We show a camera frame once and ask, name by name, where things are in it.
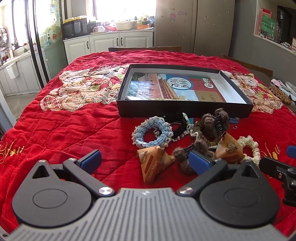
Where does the cream crochet scrunchie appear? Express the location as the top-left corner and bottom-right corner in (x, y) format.
(237, 136), (261, 167)

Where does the brown triangular snack packet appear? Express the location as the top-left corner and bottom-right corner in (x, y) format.
(215, 132), (245, 164)
(137, 146), (175, 184)

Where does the blue binder clip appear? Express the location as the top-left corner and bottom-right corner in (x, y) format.
(228, 118), (239, 130)

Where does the brown fuzzy hair claw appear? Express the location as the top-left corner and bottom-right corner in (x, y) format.
(190, 108), (229, 141)
(173, 144), (215, 175)

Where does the blue white crochet scrunchie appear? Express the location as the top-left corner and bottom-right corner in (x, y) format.
(131, 116), (174, 150)

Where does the brown knitted scrunchie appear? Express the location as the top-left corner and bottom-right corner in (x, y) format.
(190, 130), (222, 150)

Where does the black white lace scrunchie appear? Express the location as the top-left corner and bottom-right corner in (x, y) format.
(164, 113), (193, 142)

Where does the pile of brown nuts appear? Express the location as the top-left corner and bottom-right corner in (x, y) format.
(269, 86), (292, 105)

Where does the white plate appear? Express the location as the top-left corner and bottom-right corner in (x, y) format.
(285, 81), (296, 96)

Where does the black shallow cardboard box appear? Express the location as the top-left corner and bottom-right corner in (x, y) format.
(116, 64), (253, 118)

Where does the red quilted teddy blanket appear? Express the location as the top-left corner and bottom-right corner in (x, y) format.
(1, 50), (295, 236)

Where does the green paper bag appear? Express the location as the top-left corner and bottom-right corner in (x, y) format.
(260, 15), (276, 40)

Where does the white hanging bin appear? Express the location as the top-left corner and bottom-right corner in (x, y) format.
(6, 62), (19, 79)

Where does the white kitchen cabinet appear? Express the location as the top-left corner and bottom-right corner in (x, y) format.
(64, 29), (154, 64)

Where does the silver double door refrigerator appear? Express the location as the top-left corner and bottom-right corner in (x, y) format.
(154, 0), (235, 57)

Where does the dark wooden chair back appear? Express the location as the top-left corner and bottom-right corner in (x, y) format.
(108, 46), (182, 52)

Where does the black microwave oven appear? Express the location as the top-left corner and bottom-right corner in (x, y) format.
(61, 18), (88, 39)

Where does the white mug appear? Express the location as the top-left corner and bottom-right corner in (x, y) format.
(93, 26), (105, 33)

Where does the white plastic basin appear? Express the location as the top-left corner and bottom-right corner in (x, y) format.
(116, 21), (134, 31)

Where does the orange bowl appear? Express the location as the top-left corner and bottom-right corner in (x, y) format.
(137, 23), (150, 30)

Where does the black sliding door frame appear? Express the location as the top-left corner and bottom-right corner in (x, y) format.
(24, 0), (51, 89)

